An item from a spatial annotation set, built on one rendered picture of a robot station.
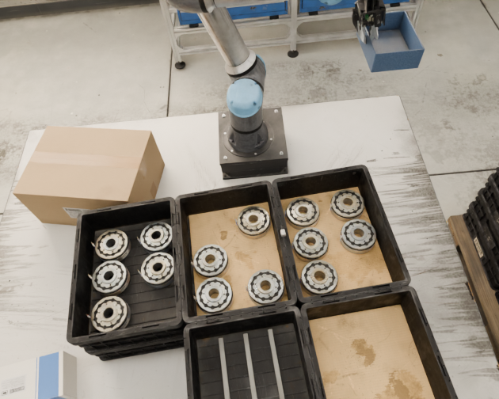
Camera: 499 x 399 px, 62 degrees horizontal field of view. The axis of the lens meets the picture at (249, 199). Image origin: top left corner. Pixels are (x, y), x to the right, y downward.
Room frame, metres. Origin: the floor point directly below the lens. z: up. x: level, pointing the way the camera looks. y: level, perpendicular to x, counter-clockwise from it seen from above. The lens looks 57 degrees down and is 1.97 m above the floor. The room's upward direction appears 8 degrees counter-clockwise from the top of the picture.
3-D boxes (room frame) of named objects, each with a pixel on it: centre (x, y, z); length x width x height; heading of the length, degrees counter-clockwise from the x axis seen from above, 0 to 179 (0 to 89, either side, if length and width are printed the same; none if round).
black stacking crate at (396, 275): (0.54, -0.23, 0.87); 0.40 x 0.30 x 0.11; 2
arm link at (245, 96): (1.04, -0.03, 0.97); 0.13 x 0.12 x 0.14; 168
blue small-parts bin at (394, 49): (1.09, -0.51, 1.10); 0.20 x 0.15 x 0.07; 179
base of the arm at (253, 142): (1.03, -0.03, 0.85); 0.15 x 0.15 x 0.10
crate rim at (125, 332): (0.52, 0.37, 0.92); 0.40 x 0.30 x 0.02; 2
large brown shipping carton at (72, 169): (0.94, 0.54, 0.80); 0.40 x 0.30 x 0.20; 76
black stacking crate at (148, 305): (0.52, 0.37, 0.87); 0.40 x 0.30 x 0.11; 2
